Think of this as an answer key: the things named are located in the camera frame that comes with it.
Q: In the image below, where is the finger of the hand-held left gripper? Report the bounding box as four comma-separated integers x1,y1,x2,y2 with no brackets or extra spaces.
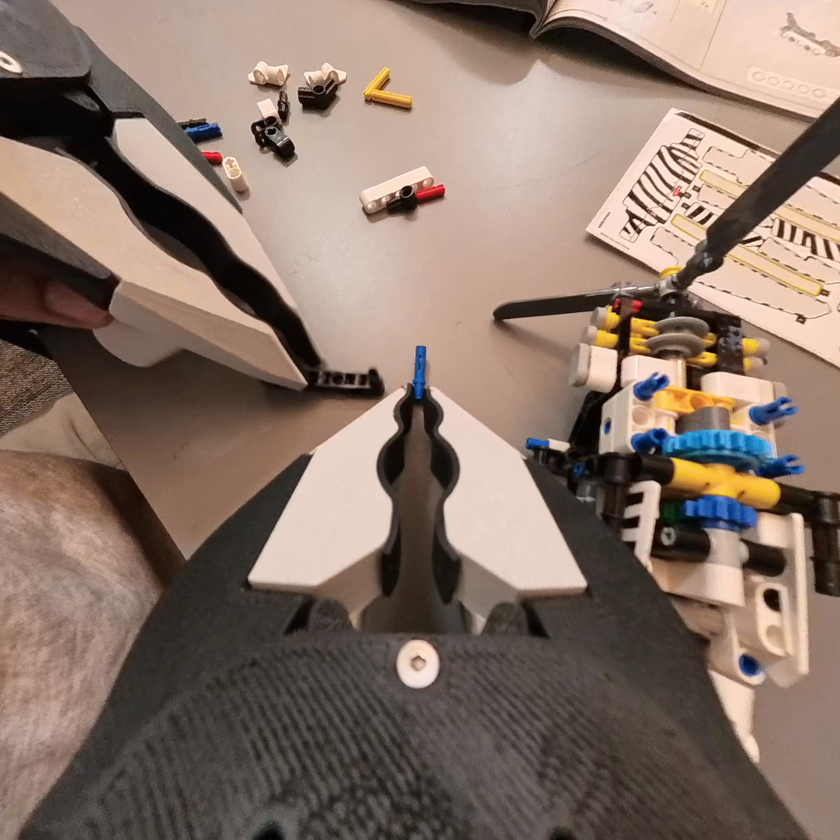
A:
98,117,324,391
0,138,309,391

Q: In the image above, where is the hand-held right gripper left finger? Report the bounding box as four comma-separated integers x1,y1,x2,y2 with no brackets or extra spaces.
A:
248,387,403,631

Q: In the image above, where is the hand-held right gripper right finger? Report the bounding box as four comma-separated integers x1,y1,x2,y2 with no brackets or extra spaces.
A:
427,387,588,634

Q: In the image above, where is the black lego frame beam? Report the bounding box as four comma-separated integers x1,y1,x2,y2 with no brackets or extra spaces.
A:
305,367,386,399

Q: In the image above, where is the person's left forearm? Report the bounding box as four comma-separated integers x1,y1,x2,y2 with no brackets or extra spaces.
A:
0,328,76,437

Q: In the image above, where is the black lego cross connector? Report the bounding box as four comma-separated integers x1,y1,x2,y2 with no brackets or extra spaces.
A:
250,118,296,160

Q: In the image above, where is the white lego beam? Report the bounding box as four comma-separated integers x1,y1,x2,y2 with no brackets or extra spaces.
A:
360,165,442,214

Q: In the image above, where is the lego helicopter model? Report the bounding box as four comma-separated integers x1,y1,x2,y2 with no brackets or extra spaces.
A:
492,95,840,765

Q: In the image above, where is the person's left hand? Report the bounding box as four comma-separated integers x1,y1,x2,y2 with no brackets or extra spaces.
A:
0,259,116,329

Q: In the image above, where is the zebra striped sticker sheet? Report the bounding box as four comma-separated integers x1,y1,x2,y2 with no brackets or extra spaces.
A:
586,108,840,368

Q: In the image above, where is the open instruction booklet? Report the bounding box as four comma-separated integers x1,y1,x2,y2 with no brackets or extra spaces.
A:
387,0,840,120

